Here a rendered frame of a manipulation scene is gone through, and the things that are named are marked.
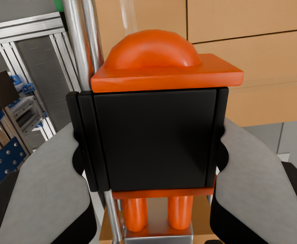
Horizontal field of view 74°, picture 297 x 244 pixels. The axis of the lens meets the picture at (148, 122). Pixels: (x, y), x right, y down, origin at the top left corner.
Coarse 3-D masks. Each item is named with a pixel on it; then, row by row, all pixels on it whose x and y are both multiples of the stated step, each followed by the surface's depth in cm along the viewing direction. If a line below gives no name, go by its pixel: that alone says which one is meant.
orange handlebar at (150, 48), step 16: (144, 32) 10; (160, 32) 10; (112, 48) 11; (128, 48) 10; (144, 48) 10; (160, 48) 10; (176, 48) 10; (192, 48) 10; (112, 64) 10; (128, 64) 10; (144, 64) 10; (160, 64) 10; (176, 64) 10; (192, 64) 10; (128, 208) 16; (144, 208) 16; (176, 208) 16; (128, 224) 17; (144, 224) 17; (176, 224) 17
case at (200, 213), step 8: (200, 200) 76; (192, 208) 73; (200, 208) 73; (208, 208) 72; (104, 216) 72; (120, 216) 72; (192, 216) 70; (200, 216) 70; (208, 216) 70; (104, 224) 69; (200, 224) 67; (208, 224) 67; (104, 232) 67; (200, 232) 65; (208, 232) 65; (104, 240) 64; (200, 240) 66
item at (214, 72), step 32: (224, 64) 10; (96, 96) 10; (128, 96) 10; (160, 96) 10; (192, 96) 10; (224, 96) 10; (128, 128) 10; (160, 128) 11; (192, 128) 11; (128, 160) 12; (160, 160) 12; (192, 160) 12; (128, 192) 13; (160, 192) 13; (192, 192) 13
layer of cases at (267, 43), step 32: (96, 0) 66; (128, 0) 66; (160, 0) 67; (192, 0) 67; (224, 0) 67; (256, 0) 67; (288, 0) 68; (128, 32) 71; (192, 32) 72; (224, 32) 72; (256, 32) 72; (288, 32) 73; (256, 64) 78; (288, 64) 78; (256, 96) 85; (288, 96) 85
